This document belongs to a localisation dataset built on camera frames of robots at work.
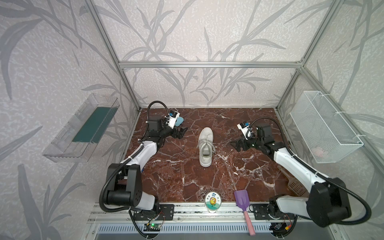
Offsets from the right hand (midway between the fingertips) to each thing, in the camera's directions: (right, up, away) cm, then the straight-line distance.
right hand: (236, 134), depth 85 cm
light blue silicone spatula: (-37, +8, +26) cm, 46 cm away
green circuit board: (-44, -43, -15) cm, 63 cm away
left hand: (-31, +8, +1) cm, 32 cm away
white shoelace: (-17, -5, +4) cm, 18 cm away
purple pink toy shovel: (+1, -34, -8) cm, 35 cm away
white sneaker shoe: (-17, -8, +4) cm, 20 cm away
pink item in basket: (+37, -8, -13) cm, 40 cm away
